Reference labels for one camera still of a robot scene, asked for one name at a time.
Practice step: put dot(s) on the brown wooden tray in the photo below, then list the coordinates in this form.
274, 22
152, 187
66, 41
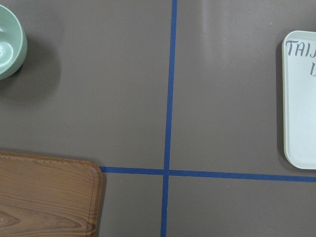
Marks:
49, 197

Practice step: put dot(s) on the cream bear tray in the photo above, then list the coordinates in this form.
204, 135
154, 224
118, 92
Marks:
299, 98

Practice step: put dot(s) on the light green bowl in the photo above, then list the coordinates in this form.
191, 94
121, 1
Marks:
13, 43

